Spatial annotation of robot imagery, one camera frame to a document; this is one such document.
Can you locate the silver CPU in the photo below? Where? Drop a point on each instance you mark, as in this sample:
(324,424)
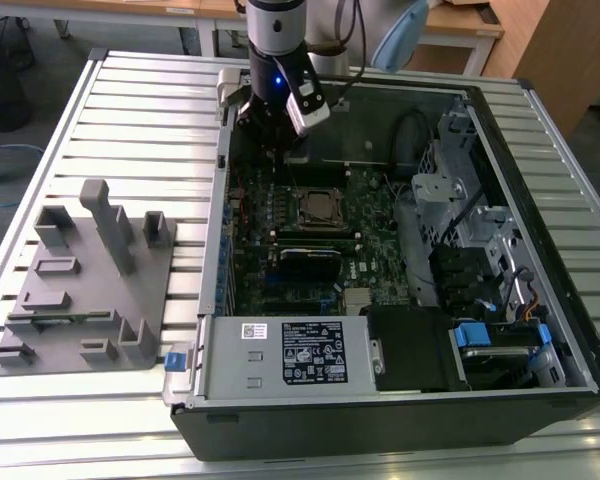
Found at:
(322,204)

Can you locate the CPU socket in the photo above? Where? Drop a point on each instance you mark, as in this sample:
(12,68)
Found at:
(304,225)

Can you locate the pale blue teach pendant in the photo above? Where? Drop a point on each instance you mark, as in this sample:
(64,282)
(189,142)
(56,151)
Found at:
(395,45)

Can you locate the black graphics card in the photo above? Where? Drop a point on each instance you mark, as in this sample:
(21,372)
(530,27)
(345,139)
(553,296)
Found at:
(310,272)

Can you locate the metal drive cage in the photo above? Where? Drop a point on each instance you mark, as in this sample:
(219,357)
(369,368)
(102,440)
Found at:
(432,192)

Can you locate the green motherboard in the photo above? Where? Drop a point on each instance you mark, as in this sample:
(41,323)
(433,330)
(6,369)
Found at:
(380,260)

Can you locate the silver chipset heatsink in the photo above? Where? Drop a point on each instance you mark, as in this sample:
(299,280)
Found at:
(357,297)

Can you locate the grey power supply unit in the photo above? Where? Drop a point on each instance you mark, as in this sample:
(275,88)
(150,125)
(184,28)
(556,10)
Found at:
(230,360)

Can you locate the grey parts rack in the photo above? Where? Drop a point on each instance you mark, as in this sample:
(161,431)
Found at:
(95,300)

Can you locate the black round bin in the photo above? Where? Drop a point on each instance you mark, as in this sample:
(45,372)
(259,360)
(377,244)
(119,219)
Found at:
(7,107)

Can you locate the blue case latch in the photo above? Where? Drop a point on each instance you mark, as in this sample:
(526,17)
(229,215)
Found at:
(174,362)

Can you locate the black mesh basket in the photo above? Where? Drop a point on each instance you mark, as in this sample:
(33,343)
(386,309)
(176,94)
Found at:
(10,50)

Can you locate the green RAM stick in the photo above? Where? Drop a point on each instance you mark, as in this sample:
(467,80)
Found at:
(55,318)

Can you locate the blue disk carrier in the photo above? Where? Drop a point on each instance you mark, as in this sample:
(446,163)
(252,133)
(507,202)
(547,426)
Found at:
(472,334)

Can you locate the wooden cabinet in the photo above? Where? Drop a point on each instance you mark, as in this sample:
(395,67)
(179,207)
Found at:
(570,50)

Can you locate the black PC case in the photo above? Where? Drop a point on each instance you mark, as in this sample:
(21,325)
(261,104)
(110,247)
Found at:
(330,430)

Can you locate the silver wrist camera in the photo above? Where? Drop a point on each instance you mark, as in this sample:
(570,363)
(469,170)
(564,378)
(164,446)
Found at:
(310,117)

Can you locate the black plastic drive bracket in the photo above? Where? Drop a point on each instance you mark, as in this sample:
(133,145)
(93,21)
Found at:
(460,272)

